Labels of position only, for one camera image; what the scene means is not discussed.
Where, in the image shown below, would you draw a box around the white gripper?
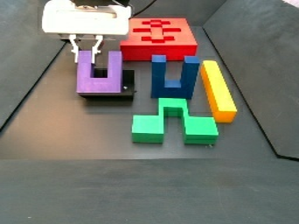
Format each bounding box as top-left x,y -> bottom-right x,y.
41,0 -> 131,64

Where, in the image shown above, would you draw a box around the purple U-shaped block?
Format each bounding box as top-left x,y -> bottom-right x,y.
76,51 -> 123,95

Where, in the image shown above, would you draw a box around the red board with cutouts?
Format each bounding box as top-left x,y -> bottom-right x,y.
120,17 -> 198,61

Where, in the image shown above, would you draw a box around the black angle fixture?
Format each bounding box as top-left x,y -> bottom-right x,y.
76,67 -> 136,98

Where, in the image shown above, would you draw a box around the blue U-shaped block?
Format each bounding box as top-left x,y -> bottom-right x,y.
151,55 -> 200,99

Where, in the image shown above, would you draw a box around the yellow long block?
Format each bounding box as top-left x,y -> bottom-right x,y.
200,60 -> 238,123

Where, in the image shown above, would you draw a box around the green stepped block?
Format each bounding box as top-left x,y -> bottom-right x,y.
131,98 -> 219,144

